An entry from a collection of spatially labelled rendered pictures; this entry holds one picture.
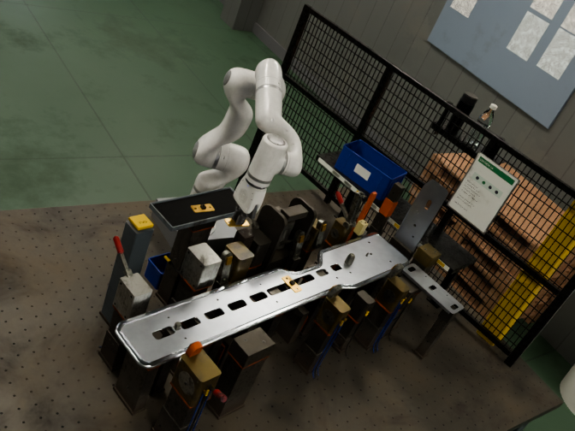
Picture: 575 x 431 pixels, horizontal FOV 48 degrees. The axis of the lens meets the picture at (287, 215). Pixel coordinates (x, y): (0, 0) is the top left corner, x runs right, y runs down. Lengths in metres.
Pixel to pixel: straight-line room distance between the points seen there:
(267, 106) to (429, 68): 3.77
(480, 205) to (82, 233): 1.74
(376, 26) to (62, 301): 4.46
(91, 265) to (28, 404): 0.68
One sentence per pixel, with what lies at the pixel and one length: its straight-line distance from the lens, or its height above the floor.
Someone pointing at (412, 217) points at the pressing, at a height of 1.13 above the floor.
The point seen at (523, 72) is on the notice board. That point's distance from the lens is 5.21.
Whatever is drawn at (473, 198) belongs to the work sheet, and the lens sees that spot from 3.05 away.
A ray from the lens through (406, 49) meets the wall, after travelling 5.96.
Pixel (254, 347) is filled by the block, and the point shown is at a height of 1.03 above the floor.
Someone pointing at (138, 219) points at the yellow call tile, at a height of 1.16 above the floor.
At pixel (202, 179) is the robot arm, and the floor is 1.04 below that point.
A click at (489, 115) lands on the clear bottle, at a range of 3.06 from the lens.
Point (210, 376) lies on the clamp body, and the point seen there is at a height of 1.06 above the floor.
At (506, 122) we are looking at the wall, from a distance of 5.29.
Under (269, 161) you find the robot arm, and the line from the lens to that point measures 1.98.
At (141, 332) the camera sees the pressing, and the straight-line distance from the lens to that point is 2.03.
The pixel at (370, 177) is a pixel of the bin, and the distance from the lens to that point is 3.11.
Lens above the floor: 2.47
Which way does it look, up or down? 32 degrees down
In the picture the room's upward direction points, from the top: 24 degrees clockwise
